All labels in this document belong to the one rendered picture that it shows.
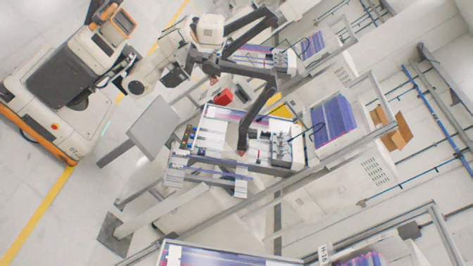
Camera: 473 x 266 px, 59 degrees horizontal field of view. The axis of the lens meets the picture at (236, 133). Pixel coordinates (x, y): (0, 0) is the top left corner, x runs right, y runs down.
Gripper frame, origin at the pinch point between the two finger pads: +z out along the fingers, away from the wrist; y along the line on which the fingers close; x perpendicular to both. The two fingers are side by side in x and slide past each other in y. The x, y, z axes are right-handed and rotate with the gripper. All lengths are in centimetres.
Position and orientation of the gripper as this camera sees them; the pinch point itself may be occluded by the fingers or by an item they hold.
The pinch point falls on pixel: (241, 155)
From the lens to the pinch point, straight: 282.6
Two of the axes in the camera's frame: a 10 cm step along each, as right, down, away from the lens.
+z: -0.3, 8.3, 5.6
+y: 0.8, -5.6, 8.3
